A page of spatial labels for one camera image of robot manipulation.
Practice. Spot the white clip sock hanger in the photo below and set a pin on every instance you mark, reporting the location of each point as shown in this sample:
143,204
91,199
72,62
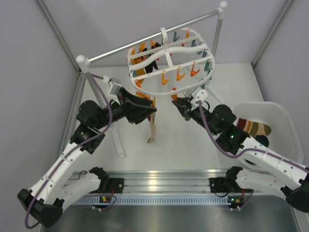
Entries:
185,63

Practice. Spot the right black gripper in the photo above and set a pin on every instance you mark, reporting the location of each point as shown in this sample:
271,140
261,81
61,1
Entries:
185,106

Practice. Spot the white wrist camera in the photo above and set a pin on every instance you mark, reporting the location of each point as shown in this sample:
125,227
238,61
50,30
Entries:
114,89
198,95

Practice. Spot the dark navy sock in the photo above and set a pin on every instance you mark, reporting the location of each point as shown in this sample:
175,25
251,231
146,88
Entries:
262,140

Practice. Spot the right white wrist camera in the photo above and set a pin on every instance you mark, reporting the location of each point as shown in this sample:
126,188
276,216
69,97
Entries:
198,95

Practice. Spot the striped brown green sock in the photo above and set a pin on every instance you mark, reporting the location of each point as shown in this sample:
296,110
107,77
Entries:
254,128

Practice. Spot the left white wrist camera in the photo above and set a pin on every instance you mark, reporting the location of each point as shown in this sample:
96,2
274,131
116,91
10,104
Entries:
114,89

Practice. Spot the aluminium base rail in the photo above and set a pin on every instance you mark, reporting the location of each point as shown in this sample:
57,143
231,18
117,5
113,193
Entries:
167,188

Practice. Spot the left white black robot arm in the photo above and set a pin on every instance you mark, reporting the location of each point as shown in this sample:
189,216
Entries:
49,197

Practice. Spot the white drying rack stand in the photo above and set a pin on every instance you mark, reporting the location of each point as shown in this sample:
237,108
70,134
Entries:
102,98

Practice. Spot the white plastic basket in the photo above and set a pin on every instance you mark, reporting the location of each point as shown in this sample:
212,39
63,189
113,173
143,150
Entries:
283,138

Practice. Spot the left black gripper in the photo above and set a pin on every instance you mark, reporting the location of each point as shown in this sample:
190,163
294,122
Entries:
134,108

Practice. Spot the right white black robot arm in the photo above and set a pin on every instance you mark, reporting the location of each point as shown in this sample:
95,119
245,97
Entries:
256,149

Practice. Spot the orange hanging sock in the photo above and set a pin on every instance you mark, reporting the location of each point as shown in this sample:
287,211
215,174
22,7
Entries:
138,60

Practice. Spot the beige brown patterned sock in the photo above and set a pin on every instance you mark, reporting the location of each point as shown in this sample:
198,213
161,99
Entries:
152,128

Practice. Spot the black hanging sock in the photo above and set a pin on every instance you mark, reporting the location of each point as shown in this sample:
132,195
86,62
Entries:
153,65

